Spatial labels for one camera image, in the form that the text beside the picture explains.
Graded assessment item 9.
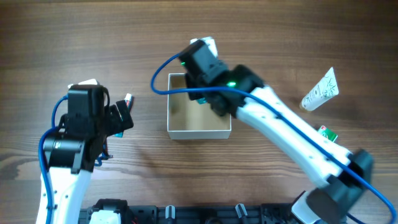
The white bamboo conditioner tube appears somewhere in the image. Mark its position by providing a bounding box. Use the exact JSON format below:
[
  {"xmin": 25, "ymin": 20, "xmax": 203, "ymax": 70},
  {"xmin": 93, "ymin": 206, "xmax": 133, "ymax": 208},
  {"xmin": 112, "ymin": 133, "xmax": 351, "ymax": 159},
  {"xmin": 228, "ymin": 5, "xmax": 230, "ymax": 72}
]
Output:
[{"xmin": 300, "ymin": 67, "xmax": 339, "ymax": 111}]

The green soap box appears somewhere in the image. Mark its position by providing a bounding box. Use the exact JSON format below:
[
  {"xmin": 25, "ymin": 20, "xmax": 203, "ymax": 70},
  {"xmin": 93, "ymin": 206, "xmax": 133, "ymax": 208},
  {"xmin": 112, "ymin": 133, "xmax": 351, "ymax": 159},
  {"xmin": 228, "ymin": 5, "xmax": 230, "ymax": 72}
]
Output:
[{"xmin": 318, "ymin": 125, "xmax": 338, "ymax": 142}]

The blue mouthwash bottle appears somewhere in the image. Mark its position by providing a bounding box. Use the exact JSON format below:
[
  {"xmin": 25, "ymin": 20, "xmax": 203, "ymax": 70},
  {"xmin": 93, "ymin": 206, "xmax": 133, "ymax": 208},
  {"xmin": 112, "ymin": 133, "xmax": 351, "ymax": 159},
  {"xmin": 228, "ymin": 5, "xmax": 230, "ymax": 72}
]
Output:
[{"xmin": 197, "ymin": 98, "xmax": 207, "ymax": 105}]

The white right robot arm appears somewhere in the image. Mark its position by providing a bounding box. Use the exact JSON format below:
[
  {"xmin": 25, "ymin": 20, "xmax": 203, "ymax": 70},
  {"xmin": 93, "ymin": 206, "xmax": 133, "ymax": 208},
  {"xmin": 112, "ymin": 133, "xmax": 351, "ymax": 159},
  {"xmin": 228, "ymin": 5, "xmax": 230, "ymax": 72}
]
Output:
[{"xmin": 178, "ymin": 40, "xmax": 374, "ymax": 223}]

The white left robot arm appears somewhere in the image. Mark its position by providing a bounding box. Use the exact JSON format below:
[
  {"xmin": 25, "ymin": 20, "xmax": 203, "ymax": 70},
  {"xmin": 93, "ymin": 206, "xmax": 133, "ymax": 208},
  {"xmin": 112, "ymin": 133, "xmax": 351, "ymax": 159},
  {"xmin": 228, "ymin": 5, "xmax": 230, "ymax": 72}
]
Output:
[{"xmin": 36, "ymin": 79, "xmax": 134, "ymax": 223}]

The white cardboard box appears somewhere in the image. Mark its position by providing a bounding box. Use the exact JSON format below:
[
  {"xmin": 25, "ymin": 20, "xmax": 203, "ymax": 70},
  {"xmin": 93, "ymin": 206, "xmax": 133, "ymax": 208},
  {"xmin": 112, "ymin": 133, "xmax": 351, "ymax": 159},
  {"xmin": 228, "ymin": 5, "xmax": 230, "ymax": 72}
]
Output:
[{"xmin": 167, "ymin": 73, "xmax": 233, "ymax": 140}]

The teal toothpaste tube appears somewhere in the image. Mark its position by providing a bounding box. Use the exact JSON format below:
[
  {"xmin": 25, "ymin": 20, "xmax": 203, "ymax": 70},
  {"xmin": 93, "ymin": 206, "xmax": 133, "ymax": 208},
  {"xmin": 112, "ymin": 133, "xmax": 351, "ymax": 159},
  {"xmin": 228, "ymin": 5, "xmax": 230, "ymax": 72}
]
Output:
[{"xmin": 115, "ymin": 93, "xmax": 134, "ymax": 138}]

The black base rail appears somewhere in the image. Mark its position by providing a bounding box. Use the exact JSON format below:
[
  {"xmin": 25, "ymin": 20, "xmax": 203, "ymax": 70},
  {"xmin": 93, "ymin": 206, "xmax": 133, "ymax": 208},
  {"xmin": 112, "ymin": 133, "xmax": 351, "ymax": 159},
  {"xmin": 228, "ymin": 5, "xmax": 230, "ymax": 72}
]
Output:
[{"xmin": 78, "ymin": 199, "xmax": 298, "ymax": 224}]

